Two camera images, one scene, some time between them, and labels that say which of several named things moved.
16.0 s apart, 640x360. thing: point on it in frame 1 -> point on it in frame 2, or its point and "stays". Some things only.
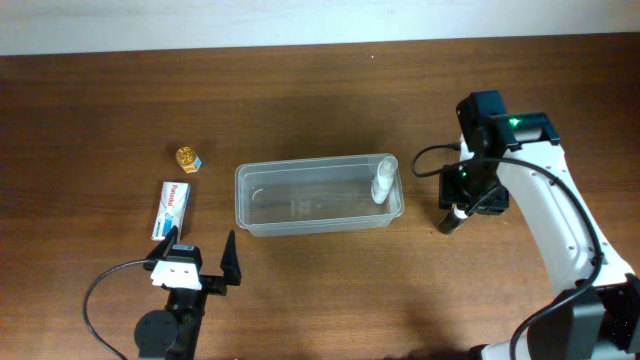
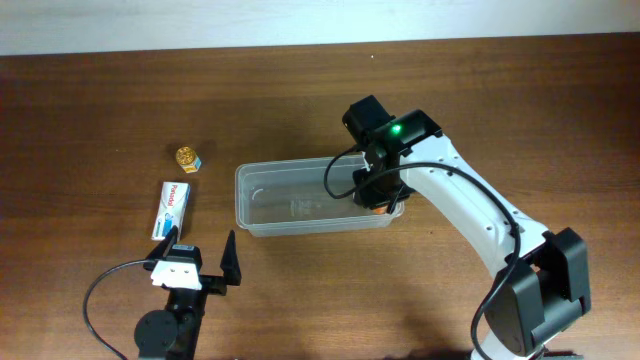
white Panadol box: [171, 209] stays
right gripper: [476, 201] -> [376, 195]
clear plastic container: [314, 196] stays
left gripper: [211, 282] stays
